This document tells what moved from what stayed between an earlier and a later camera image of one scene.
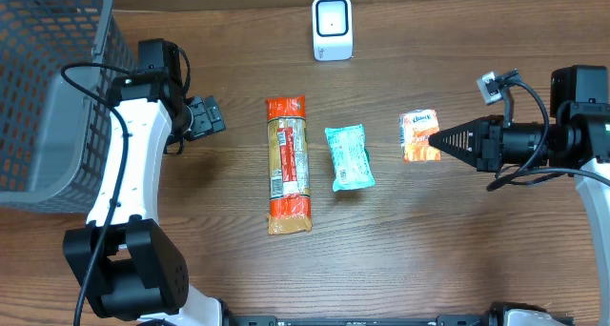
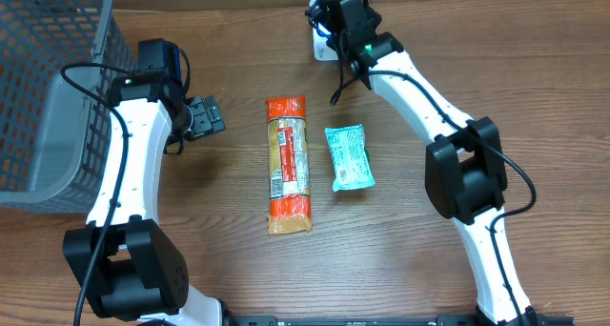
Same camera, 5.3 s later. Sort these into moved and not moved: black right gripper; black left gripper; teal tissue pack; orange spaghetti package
Moved: black right gripper
Not moved: black left gripper; teal tissue pack; orange spaghetti package
